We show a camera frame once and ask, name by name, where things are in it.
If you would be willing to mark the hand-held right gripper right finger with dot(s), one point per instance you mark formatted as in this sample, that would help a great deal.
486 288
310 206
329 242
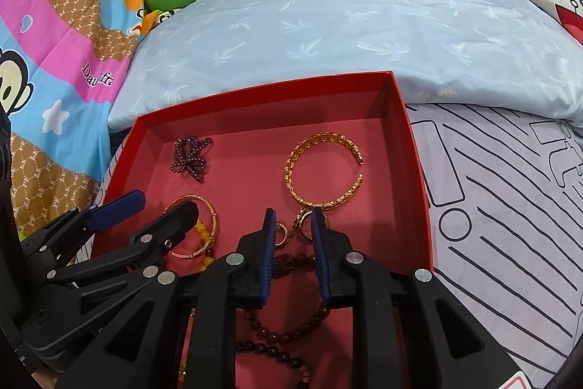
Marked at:
321 257

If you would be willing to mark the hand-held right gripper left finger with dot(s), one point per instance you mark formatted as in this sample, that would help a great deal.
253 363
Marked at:
268 257

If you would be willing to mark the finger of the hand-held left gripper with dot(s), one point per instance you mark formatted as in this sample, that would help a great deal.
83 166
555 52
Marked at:
118 209
177 220

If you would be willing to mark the rose gold thin bangle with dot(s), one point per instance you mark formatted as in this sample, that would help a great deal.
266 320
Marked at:
213 218

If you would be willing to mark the red tray box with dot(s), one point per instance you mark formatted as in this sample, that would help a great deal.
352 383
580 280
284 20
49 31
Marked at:
255 143

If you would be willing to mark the cartoon monkey printed blanket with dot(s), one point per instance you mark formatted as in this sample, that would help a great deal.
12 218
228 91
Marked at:
54 51

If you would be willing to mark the grey striped bedsheet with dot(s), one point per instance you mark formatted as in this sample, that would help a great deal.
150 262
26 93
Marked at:
501 211

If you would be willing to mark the light blue pillow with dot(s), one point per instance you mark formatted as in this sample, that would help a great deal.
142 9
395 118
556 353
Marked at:
341 29

